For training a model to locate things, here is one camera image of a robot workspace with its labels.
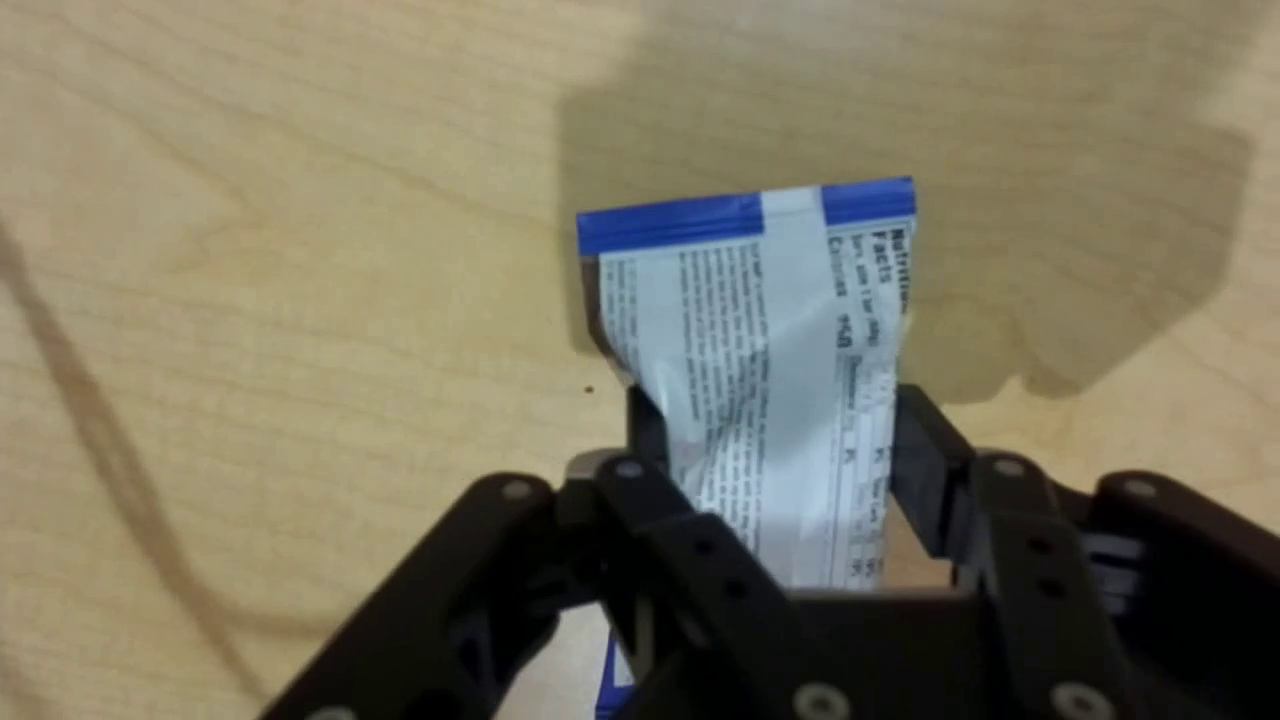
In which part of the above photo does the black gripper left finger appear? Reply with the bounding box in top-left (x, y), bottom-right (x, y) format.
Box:
top-left (265, 397), bottom-right (856, 720)

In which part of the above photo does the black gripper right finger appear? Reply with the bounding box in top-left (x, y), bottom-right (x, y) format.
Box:
top-left (891, 384), bottom-right (1280, 720)

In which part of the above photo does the blue and white packet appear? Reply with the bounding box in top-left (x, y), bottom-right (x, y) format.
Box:
top-left (573, 173), bottom-right (919, 720)

